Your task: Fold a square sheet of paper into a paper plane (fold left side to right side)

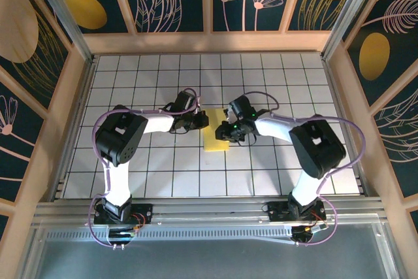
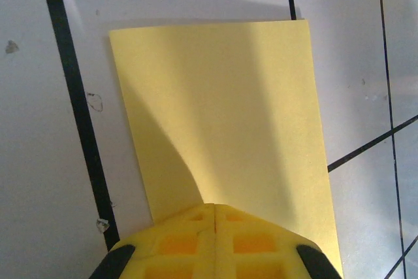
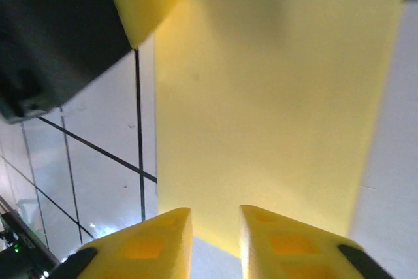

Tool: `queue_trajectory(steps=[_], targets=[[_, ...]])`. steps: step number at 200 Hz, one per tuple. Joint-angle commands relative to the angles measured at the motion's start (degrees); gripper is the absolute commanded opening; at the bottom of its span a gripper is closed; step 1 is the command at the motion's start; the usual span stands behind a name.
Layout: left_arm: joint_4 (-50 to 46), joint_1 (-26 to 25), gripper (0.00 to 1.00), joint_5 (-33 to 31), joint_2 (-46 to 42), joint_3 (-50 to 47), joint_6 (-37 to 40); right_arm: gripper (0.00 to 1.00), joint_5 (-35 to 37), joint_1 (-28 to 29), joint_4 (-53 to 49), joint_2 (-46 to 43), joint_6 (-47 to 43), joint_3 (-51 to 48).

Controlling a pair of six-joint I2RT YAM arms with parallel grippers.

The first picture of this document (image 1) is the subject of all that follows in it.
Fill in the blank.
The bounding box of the aluminium corner post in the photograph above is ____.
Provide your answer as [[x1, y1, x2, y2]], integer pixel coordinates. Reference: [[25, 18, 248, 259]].
[[25, 0, 96, 64], [321, 0, 383, 59]]

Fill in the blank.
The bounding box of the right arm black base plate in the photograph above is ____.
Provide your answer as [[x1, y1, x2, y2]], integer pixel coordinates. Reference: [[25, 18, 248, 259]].
[[266, 201, 327, 223]]

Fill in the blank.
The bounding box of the aluminium side rail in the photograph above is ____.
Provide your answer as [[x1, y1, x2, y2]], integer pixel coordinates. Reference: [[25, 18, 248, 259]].
[[48, 56, 97, 201], [321, 55, 372, 197]]

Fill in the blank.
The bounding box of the small wired circuit board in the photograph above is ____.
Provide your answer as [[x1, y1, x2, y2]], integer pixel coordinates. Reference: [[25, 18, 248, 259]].
[[107, 223, 146, 239], [289, 222, 329, 239]]

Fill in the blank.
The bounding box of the slotted grey cable duct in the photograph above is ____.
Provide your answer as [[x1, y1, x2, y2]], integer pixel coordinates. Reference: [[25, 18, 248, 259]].
[[45, 225, 295, 241]]

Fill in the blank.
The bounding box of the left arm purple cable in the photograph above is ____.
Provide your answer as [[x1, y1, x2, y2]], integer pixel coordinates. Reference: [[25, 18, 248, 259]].
[[85, 88, 201, 248]]

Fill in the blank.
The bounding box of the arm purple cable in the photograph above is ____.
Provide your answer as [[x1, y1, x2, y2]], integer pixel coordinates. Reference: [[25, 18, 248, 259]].
[[85, 88, 201, 248], [241, 91, 366, 248]]

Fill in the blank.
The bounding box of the yellow paper sheet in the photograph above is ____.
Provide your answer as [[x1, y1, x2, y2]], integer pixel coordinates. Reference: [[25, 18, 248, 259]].
[[201, 107, 231, 153]]

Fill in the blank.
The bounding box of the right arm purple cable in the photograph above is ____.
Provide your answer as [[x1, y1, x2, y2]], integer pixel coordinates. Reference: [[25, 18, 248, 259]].
[[241, 91, 366, 248]]

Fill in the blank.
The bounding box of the aluminium mounting rail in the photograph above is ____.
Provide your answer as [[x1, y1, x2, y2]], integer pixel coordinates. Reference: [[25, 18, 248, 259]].
[[32, 196, 391, 227]]

